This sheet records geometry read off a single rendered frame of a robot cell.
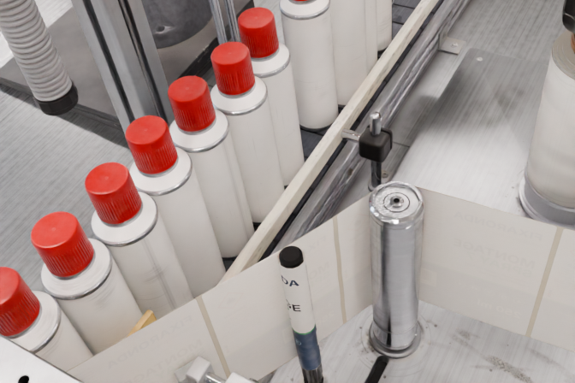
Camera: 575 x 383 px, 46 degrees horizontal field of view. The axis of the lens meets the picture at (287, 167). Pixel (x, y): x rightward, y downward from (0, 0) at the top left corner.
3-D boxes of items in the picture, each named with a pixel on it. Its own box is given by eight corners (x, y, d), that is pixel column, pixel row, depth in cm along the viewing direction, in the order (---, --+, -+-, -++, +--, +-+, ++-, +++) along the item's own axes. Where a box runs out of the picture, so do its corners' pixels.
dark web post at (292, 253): (317, 394, 57) (295, 268, 43) (299, 385, 58) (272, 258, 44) (327, 376, 58) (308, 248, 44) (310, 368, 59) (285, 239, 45)
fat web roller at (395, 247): (408, 368, 58) (414, 235, 44) (360, 345, 60) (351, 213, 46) (429, 325, 60) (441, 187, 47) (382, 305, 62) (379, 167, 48)
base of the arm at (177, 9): (166, 61, 94) (142, 1, 87) (96, 32, 102) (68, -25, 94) (234, 0, 101) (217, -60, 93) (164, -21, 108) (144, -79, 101)
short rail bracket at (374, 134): (382, 202, 77) (382, 126, 68) (359, 193, 78) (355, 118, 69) (394, 182, 78) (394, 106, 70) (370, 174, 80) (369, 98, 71)
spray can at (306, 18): (314, 138, 78) (296, -17, 63) (286, 116, 81) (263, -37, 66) (347, 116, 80) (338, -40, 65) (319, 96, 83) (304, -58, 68)
